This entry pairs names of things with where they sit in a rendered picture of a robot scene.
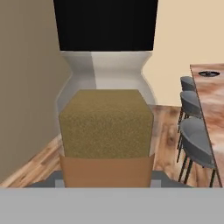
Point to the black round plate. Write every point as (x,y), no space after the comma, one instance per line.
(208,73)

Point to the grey bar stool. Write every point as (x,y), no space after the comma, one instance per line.
(187,83)
(190,102)
(196,143)

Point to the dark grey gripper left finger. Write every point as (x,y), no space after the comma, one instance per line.
(49,181)

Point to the cinnamon bottle with black cap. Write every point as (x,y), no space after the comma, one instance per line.
(106,122)

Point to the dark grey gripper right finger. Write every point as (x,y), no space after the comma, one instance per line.
(163,180)

